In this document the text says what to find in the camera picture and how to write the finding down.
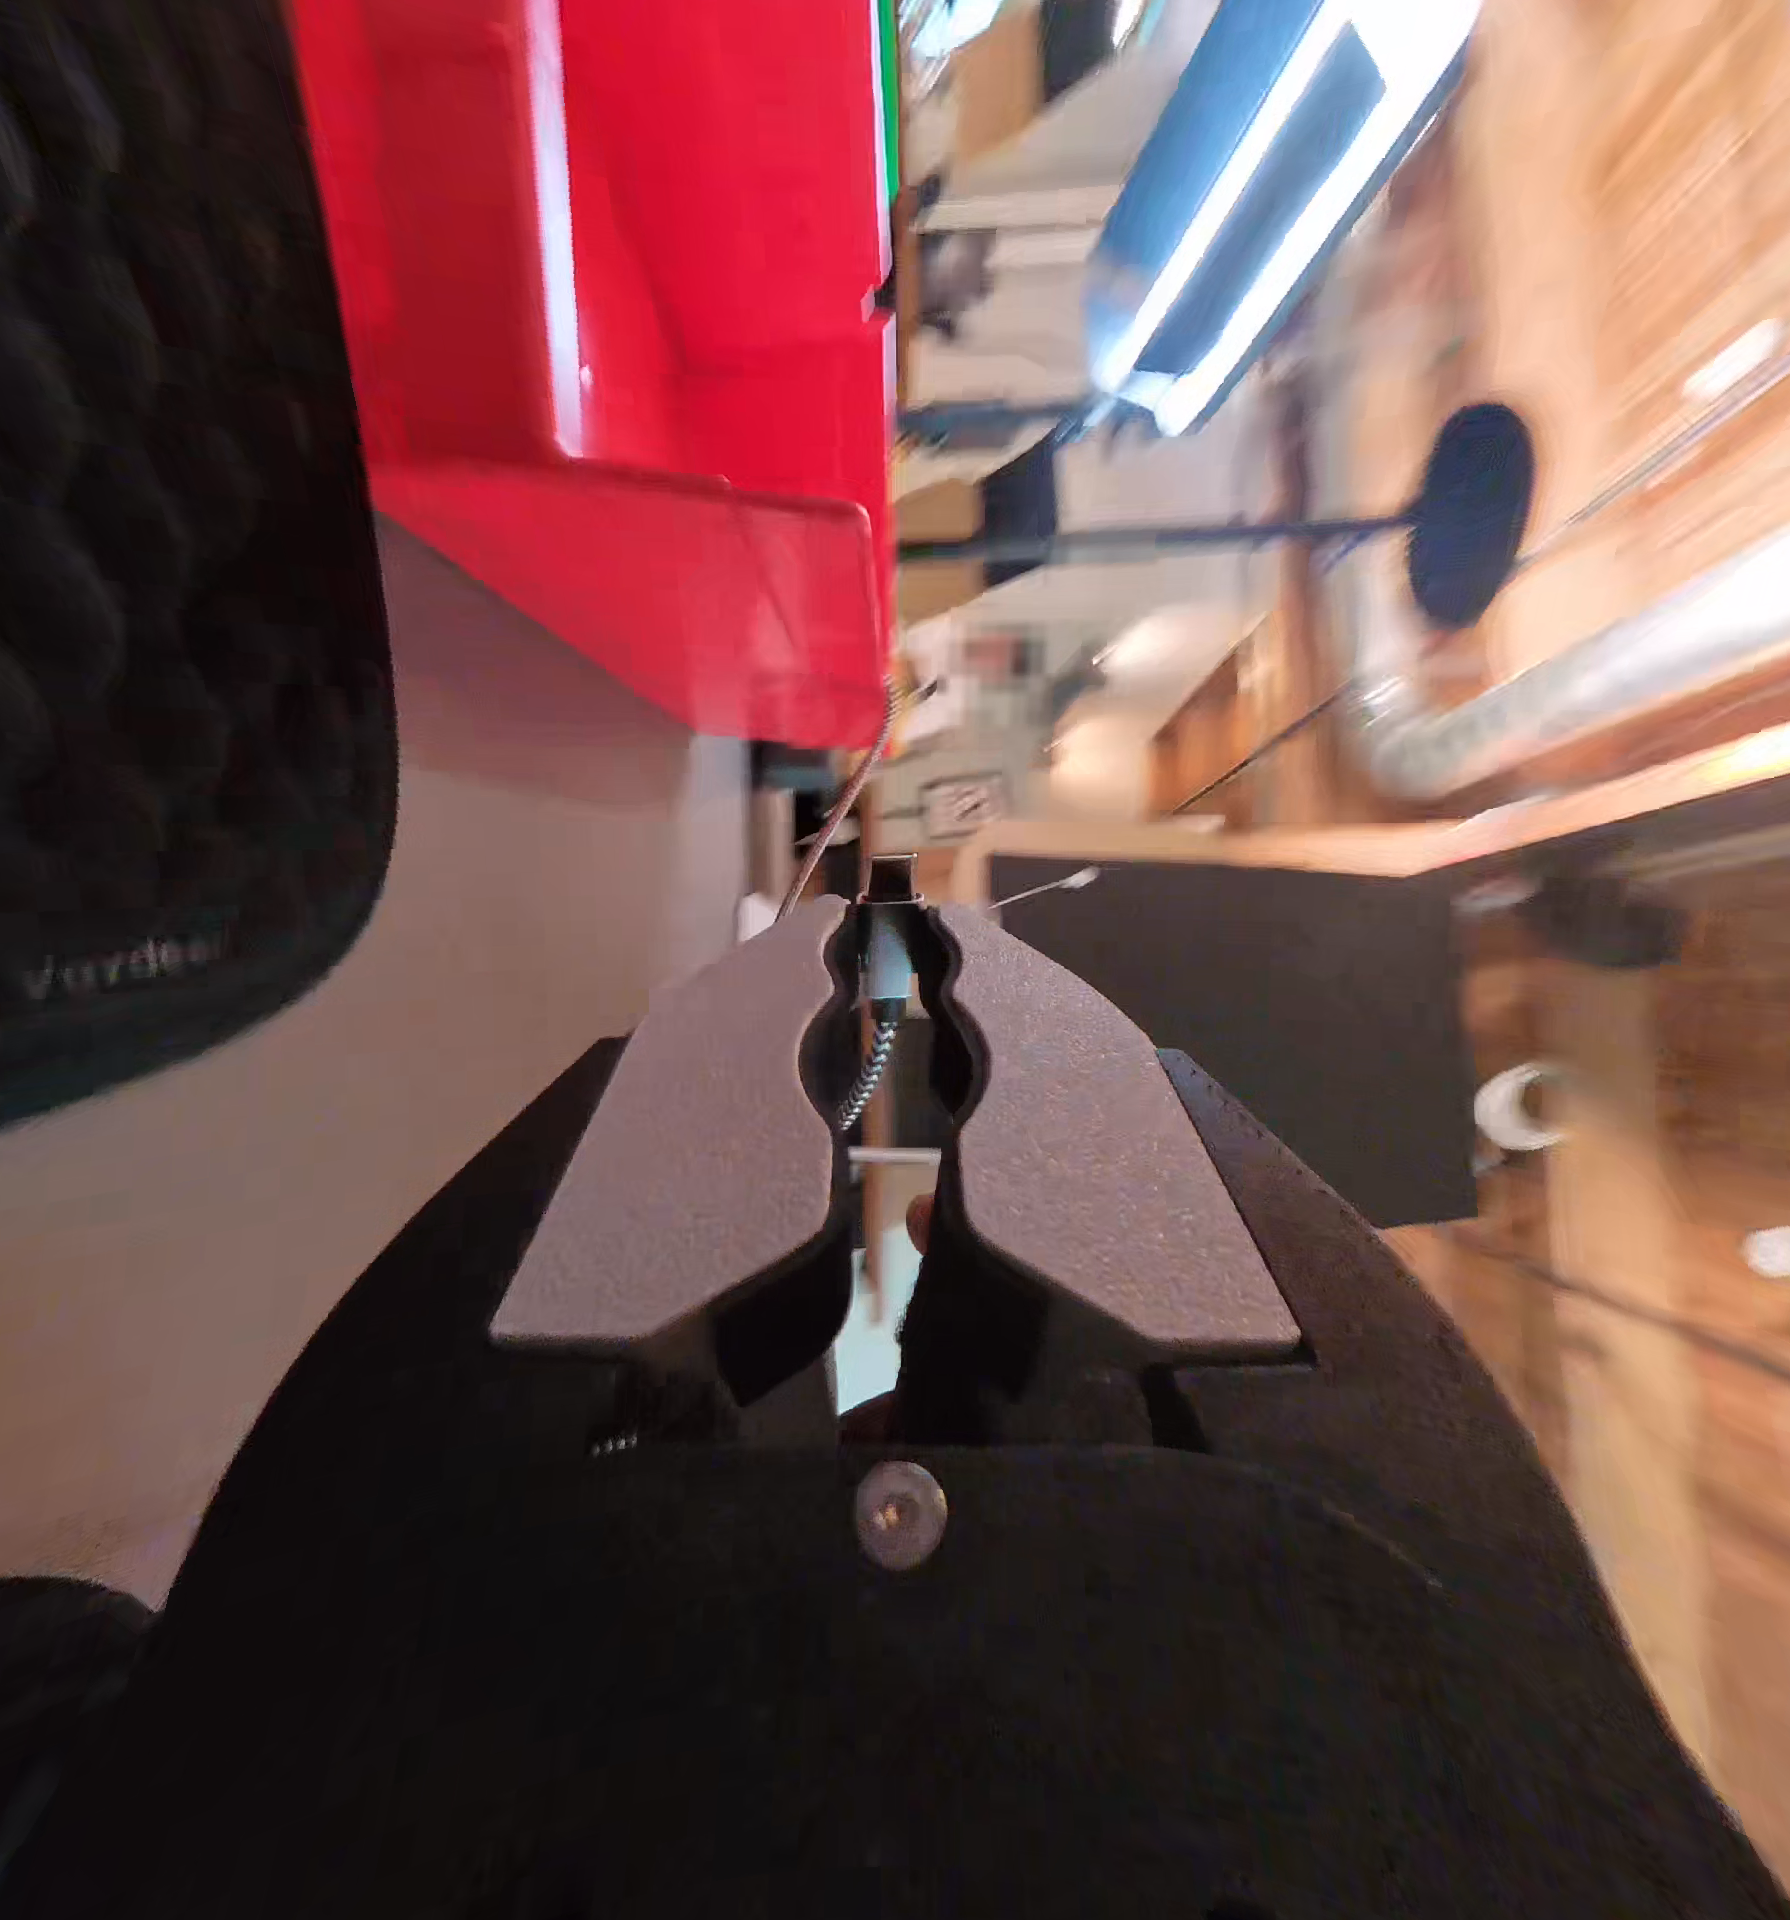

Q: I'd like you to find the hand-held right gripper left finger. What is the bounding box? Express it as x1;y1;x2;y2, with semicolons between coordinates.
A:
490;894;855;1352

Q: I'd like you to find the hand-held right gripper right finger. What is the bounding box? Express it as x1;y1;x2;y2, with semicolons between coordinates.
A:
909;903;1306;1367

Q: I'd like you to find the metal ceiling duct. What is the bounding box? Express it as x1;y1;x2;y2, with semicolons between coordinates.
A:
1343;494;1790;806

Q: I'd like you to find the red plastic bin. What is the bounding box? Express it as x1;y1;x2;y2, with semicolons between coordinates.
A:
290;0;899;752

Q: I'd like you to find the braided usb-c cable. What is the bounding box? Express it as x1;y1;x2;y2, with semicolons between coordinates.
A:
777;674;929;1139

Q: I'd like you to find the black textured cushion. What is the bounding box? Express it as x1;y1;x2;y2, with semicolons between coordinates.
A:
0;0;401;1152

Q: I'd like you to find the long ceiling light fixture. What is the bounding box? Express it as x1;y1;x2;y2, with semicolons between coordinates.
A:
1083;0;1484;439

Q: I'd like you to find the black round disc on pole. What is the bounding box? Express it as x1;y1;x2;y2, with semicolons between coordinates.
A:
896;400;1541;632

